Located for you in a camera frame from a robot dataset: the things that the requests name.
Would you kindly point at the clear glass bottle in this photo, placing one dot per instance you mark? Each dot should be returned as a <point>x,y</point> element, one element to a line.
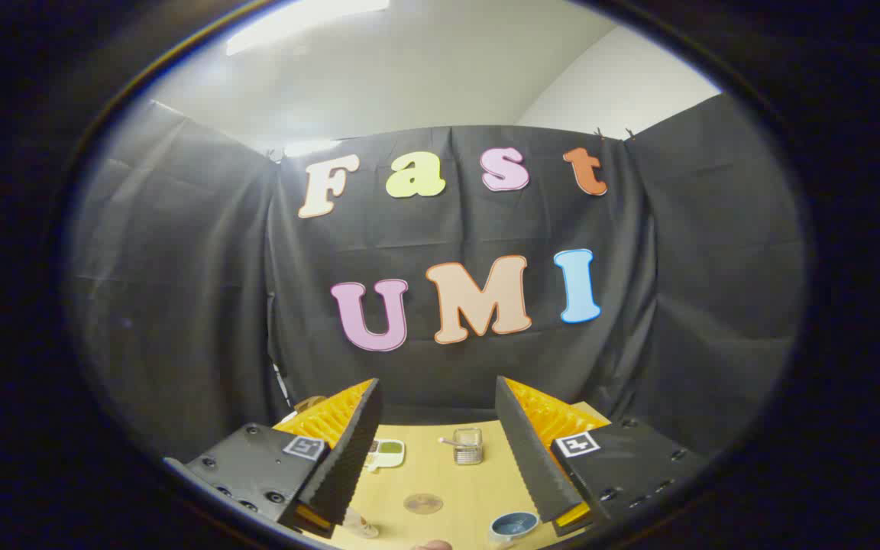
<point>363,525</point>

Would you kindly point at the wooden table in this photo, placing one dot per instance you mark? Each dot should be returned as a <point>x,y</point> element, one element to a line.
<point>440,477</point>

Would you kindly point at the black backdrop cloth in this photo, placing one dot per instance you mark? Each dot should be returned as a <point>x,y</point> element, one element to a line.
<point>180,267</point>

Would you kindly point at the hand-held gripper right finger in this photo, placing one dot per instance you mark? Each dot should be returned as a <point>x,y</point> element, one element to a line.
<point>535,458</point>

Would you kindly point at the white cup with blue inside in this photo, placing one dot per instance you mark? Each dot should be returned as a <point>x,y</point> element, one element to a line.
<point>514,525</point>

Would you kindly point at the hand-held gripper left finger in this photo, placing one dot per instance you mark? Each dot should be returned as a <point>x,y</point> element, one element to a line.
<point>348,458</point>

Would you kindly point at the round brown coaster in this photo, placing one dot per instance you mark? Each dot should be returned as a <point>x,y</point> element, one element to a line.
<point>422,503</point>

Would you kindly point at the white divided grain tray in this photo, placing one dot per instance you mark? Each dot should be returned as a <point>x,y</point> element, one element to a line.
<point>388,453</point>

